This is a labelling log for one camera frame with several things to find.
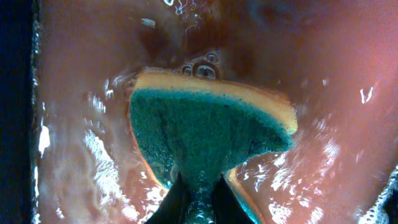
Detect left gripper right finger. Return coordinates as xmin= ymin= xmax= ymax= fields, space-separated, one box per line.
xmin=213 ymin=175 xmax=254 ymax=224

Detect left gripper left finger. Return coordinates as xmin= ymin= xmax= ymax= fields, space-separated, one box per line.
xmin=145 ymin=173 xmax=190 ymax=224

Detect green yellow sponge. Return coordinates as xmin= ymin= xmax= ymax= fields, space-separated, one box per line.
xmin=129 ymin=72 xmax=298 ymax=223

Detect black rectangular water tray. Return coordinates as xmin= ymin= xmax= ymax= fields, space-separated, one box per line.
xmin=1 ymin=1 xmax=397 ymax=223

